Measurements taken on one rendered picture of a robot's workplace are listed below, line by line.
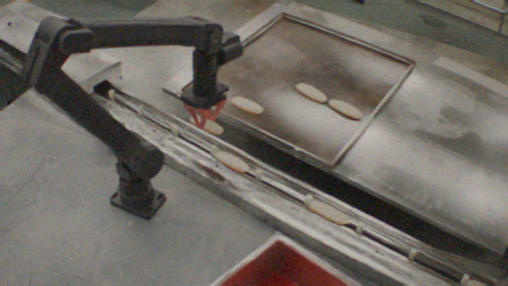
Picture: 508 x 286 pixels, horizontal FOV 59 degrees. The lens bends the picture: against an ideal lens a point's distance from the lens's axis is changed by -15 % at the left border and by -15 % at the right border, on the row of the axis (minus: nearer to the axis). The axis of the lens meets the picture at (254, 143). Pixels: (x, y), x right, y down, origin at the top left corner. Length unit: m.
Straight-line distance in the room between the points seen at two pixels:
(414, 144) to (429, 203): 0.19
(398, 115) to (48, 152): 0.97
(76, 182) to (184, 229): 0.33
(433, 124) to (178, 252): 0.72
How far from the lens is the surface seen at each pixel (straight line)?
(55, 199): 1.29
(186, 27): 1.06
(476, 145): 1.34
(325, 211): 1.15
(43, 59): 0.87
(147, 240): 1.14
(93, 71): 1.58
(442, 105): 1.43
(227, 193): 1.19
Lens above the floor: 1.66
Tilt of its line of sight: 37 degrees down
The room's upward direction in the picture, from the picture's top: 2 degrees clockwise
